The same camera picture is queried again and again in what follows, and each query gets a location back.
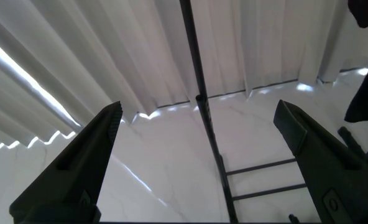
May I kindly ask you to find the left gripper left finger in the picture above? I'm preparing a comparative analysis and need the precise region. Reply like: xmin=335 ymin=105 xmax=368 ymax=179
xmin=9 ymin=101 xmax=124 ymax=223

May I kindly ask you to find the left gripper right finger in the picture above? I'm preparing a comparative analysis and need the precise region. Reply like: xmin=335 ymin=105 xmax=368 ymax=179
xmin=273 ymin=100 xmax=368 ymax=223

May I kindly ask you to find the white curtain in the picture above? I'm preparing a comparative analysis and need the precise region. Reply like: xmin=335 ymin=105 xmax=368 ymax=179
xmin=0 ymin=0 xmax=368 ymax=153

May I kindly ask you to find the black clothes rack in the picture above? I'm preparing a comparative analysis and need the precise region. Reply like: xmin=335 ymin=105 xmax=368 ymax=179
xmin=179 ymin=0 xmax=368 ymax=223

